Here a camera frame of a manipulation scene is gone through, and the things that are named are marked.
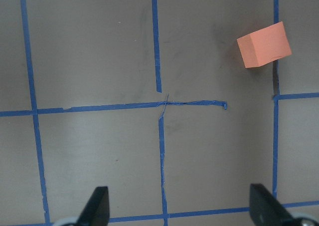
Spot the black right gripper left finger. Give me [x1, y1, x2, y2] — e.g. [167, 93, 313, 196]
[74, 186, 110, 226]

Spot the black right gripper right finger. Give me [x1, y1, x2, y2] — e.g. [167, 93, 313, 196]
[249, 184, 295, 226]

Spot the orange foam cube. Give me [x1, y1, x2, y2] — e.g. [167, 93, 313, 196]
[237, 21, 292, 68]

